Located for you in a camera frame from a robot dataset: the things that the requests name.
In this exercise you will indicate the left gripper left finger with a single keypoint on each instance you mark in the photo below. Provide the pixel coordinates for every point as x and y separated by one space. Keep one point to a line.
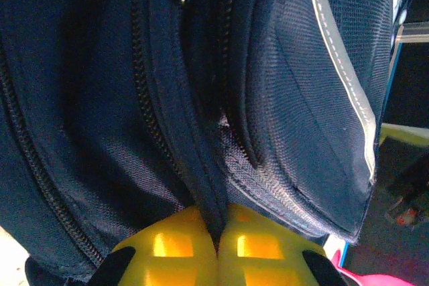
167 252

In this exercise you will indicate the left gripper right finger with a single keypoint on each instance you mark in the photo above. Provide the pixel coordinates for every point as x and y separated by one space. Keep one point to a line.
261 252

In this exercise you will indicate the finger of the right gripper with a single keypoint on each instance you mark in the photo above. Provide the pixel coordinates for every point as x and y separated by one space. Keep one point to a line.
405 136

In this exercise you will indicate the navy blue backpack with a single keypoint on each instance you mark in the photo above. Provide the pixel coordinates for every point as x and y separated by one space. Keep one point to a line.
134 98

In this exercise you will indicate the magenta plastic cup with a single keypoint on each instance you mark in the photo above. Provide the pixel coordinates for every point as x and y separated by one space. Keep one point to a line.
372 279

